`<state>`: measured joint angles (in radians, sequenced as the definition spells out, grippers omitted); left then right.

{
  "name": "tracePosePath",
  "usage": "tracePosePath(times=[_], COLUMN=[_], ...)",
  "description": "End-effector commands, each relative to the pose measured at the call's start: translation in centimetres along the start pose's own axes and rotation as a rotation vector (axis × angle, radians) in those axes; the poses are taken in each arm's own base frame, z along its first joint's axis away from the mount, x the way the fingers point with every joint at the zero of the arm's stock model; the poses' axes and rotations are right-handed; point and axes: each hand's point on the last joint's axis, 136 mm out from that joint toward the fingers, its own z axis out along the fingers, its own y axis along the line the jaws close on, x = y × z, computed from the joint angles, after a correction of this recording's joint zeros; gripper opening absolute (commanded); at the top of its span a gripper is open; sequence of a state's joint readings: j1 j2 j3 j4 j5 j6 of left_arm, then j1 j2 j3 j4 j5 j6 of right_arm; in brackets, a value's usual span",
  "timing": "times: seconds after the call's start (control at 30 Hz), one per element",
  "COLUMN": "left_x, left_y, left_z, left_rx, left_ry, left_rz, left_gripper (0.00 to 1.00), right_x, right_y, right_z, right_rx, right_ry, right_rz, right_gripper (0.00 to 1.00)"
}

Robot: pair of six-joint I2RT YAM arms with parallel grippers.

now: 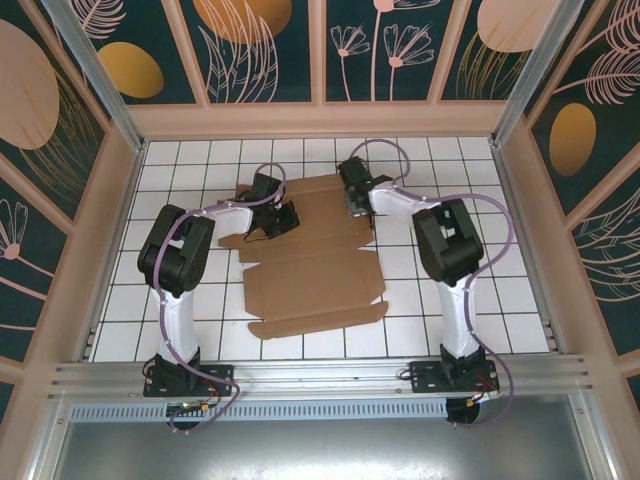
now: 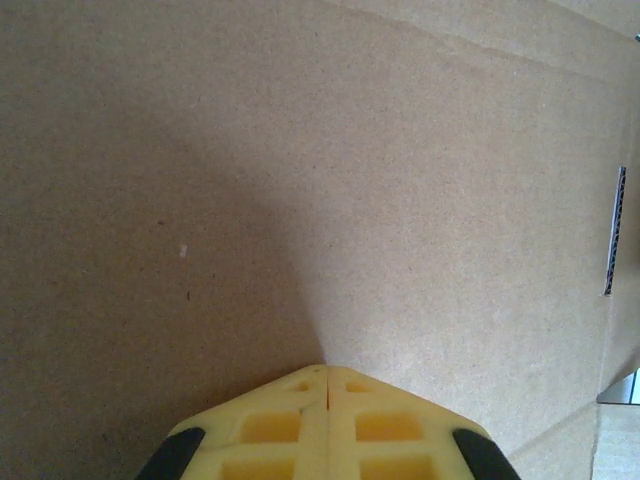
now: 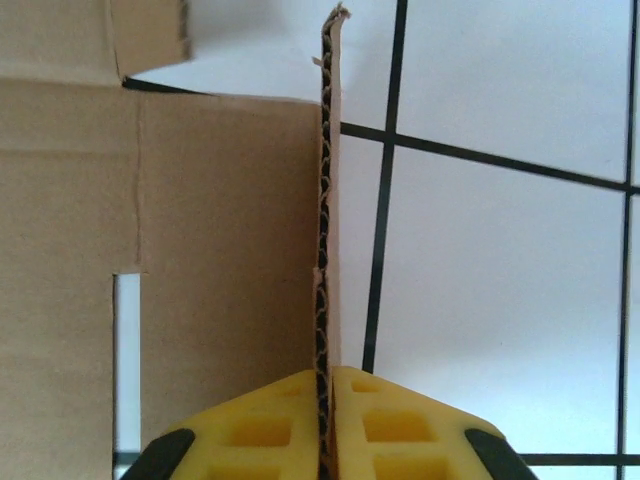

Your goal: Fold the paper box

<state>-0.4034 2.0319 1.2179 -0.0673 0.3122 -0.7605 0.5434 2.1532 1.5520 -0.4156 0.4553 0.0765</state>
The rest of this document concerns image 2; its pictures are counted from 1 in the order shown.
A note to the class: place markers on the brown cardboard box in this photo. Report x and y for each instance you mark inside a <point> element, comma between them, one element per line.
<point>300,175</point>

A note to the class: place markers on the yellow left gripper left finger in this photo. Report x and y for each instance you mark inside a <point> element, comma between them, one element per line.
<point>275,430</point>

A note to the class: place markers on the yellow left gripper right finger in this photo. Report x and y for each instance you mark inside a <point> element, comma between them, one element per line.
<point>390,430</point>

